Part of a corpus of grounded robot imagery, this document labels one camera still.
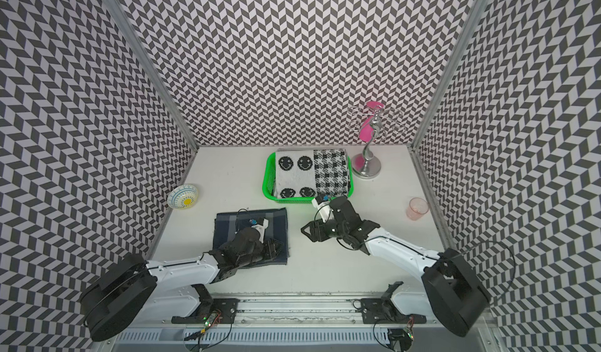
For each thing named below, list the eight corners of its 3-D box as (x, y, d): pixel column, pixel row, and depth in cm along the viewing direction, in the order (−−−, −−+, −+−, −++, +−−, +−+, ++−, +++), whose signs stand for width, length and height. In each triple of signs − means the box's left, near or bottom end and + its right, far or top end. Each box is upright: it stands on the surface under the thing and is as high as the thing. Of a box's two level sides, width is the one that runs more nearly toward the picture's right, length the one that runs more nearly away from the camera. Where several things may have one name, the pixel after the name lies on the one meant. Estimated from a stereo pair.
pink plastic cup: (403, 218, 96) (410, 207, 89) (404, 206, 100) (411, 195, 93) (420, 223, 95) (428, 213, 88) (421, 211, 98) (429, 200, 91)
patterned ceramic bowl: (169, 209, 97) (164, 203, 94) (178, 189, 103) (173, 184, 100) (195, 209, 97) (190, 203, 94) (202, 190, 104) (198, 184, 100)
